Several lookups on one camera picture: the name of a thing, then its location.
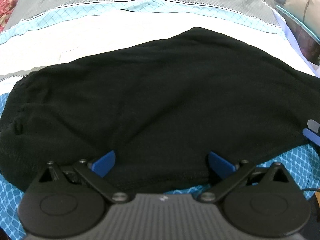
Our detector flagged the black pants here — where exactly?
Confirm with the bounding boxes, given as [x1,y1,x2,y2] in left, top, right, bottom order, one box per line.
[1,28,319,193]

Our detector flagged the dark storage box teal rim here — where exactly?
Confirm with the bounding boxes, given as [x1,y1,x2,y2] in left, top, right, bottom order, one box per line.
[264,0,319,67]

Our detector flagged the patchwork teal grey bedspread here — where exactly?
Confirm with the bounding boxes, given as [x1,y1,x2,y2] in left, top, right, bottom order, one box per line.
[0,0,320,240]

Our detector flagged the beige storage bag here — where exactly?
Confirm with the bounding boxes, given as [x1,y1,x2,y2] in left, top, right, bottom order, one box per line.
[284,0,319,36]

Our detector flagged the red floral pillow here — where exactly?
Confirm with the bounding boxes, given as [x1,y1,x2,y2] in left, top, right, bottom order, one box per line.
[0,0,53,33]

